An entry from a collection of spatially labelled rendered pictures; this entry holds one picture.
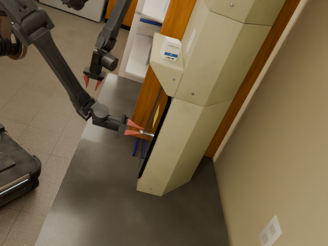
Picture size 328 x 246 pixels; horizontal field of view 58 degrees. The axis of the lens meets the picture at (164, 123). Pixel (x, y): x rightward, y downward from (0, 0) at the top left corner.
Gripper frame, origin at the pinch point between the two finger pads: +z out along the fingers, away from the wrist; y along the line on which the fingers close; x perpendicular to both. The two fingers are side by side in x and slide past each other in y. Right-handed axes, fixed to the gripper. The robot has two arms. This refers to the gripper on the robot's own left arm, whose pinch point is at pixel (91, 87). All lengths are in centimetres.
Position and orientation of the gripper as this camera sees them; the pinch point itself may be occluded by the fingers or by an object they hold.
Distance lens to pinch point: 154.9
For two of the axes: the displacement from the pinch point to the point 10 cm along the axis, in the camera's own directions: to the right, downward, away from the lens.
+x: 0.0, -5.4, 8.4
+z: -3.2, 8.0, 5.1
